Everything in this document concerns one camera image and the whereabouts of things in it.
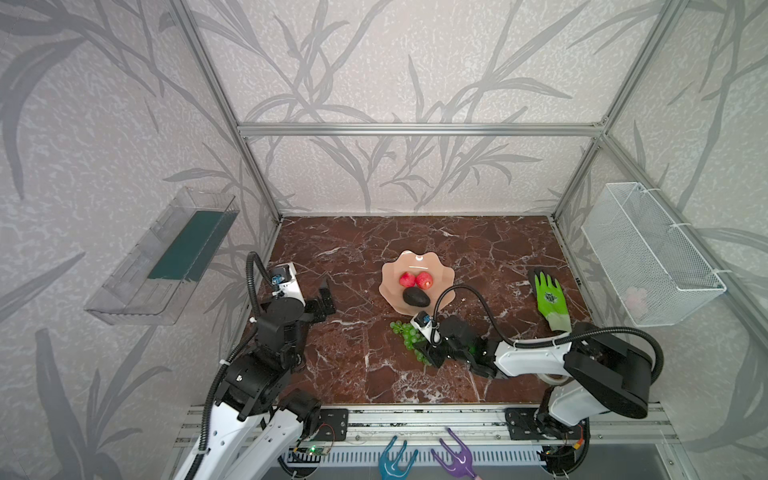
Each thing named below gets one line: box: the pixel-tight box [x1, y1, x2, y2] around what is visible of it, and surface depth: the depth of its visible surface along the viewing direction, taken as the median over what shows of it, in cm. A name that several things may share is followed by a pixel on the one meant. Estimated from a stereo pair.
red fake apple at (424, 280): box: [415, 271, 434, 290], surface depth 98 cm
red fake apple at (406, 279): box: [399, 271, 415, 288], surface depth 98 cm
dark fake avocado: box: [402, 287, 431, 307], surface depth 94 cm
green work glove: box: [535, 272, 572, 332], surface depth 98 cm
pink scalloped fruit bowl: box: [379, 250, 456, 316], surface depth 99 cm
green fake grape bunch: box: [390, 321, 432, 366], surface depth 86 cm
